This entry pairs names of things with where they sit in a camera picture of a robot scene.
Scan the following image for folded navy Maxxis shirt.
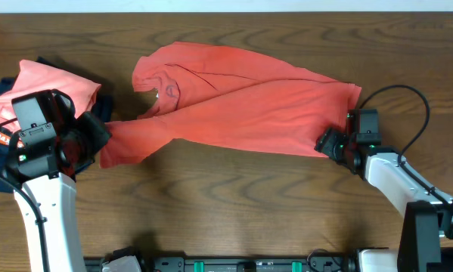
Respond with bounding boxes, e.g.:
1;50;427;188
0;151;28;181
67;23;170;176
0;57;113;175

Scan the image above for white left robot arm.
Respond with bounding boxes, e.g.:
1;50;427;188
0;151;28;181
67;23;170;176
4;112;111;271

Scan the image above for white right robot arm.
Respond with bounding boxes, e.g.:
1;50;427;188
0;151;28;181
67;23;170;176
315;128;453;271

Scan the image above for red t-shirt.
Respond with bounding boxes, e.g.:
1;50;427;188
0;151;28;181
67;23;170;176
100;42;361;168

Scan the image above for folded pink shirt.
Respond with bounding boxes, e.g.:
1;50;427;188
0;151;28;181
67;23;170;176
0;60;101;123

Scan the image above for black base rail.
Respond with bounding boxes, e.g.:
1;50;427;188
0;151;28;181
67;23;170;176
84;247;401;272

